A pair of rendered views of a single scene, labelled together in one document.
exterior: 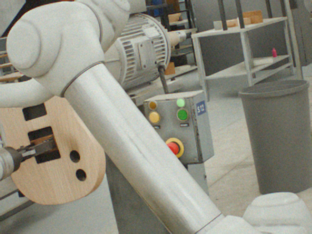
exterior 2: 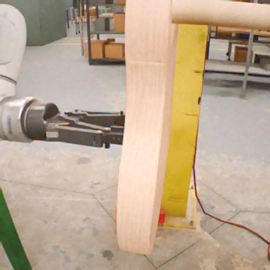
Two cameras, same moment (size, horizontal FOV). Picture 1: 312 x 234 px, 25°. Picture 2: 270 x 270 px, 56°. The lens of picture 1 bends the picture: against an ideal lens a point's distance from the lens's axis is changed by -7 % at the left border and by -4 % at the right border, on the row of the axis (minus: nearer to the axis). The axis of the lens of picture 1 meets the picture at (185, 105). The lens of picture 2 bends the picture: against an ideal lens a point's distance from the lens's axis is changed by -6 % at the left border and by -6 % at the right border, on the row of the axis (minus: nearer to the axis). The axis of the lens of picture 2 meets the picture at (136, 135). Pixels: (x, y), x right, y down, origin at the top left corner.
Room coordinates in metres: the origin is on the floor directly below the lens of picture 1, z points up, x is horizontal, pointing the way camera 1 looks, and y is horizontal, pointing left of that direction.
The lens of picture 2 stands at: (1.98, 0.04, 1.26)
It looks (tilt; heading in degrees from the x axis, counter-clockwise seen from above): 28 degrees down; 75
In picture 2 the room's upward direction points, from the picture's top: straight up
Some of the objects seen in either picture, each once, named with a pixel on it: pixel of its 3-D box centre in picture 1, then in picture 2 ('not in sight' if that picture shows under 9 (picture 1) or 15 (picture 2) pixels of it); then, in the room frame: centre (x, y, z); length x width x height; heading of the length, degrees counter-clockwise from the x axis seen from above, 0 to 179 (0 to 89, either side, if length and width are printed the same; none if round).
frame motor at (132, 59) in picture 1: (115, 55); not in sight; (2.45, 0.20, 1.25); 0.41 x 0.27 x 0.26; 154
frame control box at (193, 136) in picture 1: (182, 133); not in sight; (2.27, 0.02, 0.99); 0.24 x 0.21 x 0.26; 154
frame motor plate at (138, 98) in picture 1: (129, 93); not in sight; (2.51, 0.18, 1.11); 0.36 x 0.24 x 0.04; 154
